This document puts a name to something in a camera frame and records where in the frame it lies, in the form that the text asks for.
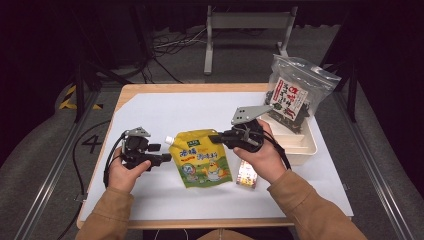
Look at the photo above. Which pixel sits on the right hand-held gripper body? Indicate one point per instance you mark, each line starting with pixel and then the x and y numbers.
pixel 248 113

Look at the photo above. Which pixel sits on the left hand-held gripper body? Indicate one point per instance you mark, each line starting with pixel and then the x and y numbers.
pixel 136 146

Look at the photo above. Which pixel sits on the yellow spouted seasoning pouch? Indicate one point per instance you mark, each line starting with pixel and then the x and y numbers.
pixel 200 160

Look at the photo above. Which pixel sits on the clear dried seaweed bag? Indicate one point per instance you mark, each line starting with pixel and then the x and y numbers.
pixel 293 96

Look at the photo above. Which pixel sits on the white plastic container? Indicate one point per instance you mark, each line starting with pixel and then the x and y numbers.
pixel 300 143

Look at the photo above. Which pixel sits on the person's left hand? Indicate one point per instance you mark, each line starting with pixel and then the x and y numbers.
pixel 121 176

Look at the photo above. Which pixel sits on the person's right hand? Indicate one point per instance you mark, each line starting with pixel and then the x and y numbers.
pixel 266 160

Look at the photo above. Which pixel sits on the white table mat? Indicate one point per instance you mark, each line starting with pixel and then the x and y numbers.
pixel 186 110

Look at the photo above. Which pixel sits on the small brown yellow packet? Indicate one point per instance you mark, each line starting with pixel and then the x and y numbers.
pixel 248 178

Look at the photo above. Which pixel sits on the black metal stand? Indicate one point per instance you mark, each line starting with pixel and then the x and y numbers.
pixel 351 100
pixel 80 90

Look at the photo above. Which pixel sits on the yellow black hazard tape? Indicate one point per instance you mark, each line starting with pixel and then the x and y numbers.
pixel 68 98

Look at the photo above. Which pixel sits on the person's tan clothed lap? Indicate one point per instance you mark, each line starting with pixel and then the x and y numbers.
pixel 223 236

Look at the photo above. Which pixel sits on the aluminium floor rail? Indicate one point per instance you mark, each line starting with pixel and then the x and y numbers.
pixel 373 166
pixel 53 170

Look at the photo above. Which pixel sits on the white metal stand frame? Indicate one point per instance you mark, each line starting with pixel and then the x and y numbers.
pixel 248 20

